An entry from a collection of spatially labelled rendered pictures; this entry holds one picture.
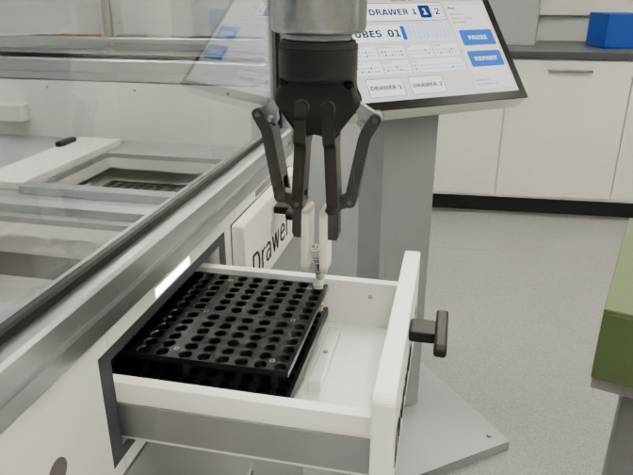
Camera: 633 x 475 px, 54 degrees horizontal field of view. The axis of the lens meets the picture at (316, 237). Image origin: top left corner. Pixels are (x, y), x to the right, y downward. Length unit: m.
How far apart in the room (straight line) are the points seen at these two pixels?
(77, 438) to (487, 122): 3.19
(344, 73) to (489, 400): 1.63
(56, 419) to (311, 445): 0.20
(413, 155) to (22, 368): 1.26
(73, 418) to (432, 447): 1.40
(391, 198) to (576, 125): 2.16
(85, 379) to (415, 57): 1.15
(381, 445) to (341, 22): 0.35
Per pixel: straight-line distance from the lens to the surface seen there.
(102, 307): 0.55
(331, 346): 0.69
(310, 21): 0.57
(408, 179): 1.60
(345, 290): 0.73
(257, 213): 0.85
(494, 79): 1.59
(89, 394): 0.55
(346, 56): 0.58
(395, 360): 0.52
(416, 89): 1.45
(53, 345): 0.49
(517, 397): 2.13
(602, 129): 3.66
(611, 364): 0.85
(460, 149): 3.57
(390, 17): 1.54
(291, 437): 0.54
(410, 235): 1.66
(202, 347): 0.60
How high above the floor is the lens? 1.21
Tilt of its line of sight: 22 degrees down
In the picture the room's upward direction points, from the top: straight up
